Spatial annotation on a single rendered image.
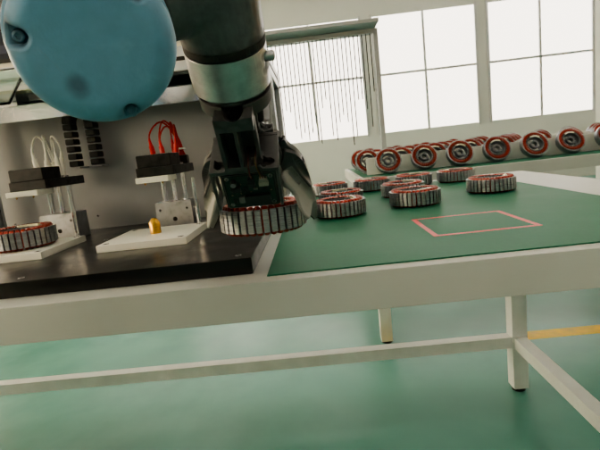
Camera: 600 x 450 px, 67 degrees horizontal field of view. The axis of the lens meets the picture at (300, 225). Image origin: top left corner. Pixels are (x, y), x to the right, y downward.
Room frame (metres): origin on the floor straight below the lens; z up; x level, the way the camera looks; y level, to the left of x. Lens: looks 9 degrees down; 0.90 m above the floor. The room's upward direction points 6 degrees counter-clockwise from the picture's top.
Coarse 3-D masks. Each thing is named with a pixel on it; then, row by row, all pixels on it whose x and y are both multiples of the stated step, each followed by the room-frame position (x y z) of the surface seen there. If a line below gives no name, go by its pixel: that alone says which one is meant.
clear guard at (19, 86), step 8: (0, 72) 0.70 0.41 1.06; (8, 72) 0.70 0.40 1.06; (16, 72) 0.70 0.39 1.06; (0, 80) 0.69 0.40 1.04; (8, 80) 0.68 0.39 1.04; (16, 80) 0.68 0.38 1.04; (0, 88) 0.67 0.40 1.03; (8, 88) 0.67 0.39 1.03; (16, 88) 0.67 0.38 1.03; (24, 88) 0.85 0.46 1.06; (0, 96) 0.66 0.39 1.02; (8, 96) 0.66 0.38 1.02; (16, 96) 0.92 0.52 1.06; (24, 96) 0.93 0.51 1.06; (32, 96) 0.94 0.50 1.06; (0, 104) 0.65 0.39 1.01
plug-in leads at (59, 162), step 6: (42, 138) 0.97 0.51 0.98; (54, 138) 0.97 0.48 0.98; (30, 150) 0.94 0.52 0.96; (48, 150) 0.98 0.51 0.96; (54, 150) 0.94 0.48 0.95; (60, 150) 0.96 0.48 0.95; (54, 156) 0.94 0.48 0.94; (60, 156) 0.96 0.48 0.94; (36, 162) 0.94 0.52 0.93; (48, 162) 0.93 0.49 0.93; (54, 162) 0.93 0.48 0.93; (60, 162) 0.96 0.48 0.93; (60, 168) 0.93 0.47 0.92
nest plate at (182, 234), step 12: (168, 228) 0.85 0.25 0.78; (180, 228) 0.83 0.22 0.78; (192, 228) 0.81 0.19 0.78; (204, 228) 0.85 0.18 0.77; (108, 240) 0.77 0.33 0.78; (120, 240) 0.76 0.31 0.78; (132, 240) 0.74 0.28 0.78; (144, 240) 0.73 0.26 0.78; (156, 240) 0.72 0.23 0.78; (168, 240) 0.72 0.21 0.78; (180, 240) 0.72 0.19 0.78; (96, 252) 0.73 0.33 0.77
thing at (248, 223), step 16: (224, 208) 0.57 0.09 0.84; (240, 208) 0.55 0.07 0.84; (256, 208) 0.54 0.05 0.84; (272, 208) 0.54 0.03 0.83; (288, 208) 0.55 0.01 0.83; (224, 224) 0.56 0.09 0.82; (240, 224) 0.54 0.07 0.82; (256, 224) 0.53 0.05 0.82; (272, 224) 0.53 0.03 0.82; (288, 224) 0.54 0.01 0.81
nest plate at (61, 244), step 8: (56, 240) 0.85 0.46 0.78; (64, 240) 0.84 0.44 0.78; (72, 240) 0.83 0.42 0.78; (80, 240) 0.86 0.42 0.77; (24, 248) 0.79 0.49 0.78; (40, 248) 0.77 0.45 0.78; (48, 248) 0.76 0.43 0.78; (56, 248) 0.78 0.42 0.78; (64, 248) 0.80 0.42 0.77; (0, 256) 0.74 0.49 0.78; (8, 256) 0.74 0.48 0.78; (16, 256) 0.73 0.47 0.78; (24, 256) 0.73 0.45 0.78; (32, 256) 0.73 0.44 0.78; (40, 256) 0.73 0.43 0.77
